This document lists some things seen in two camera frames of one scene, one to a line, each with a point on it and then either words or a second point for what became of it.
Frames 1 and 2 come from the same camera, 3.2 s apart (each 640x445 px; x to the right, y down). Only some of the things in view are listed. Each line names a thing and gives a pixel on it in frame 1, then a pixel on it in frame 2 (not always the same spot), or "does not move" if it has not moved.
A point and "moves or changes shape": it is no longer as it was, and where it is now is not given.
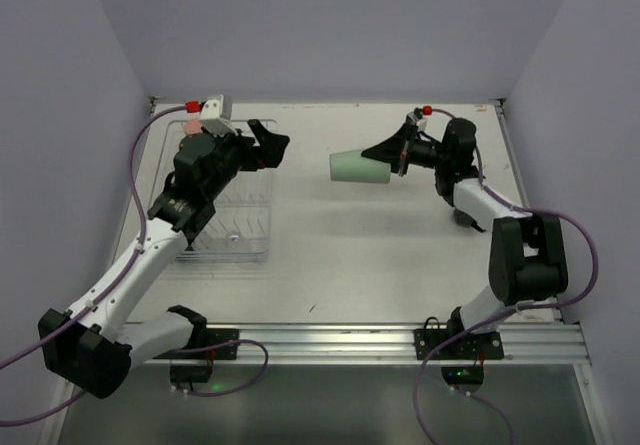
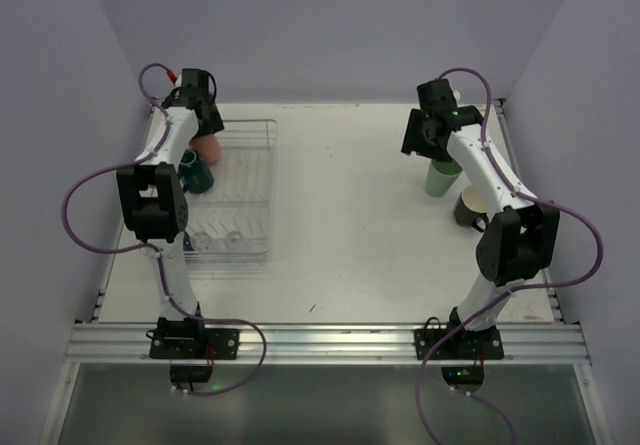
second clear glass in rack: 233,238 does not move
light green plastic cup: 353,166 moves or changes shape
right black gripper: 404,150 to 417,137
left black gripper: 251,146 to 211,124
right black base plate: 469,346 does not move
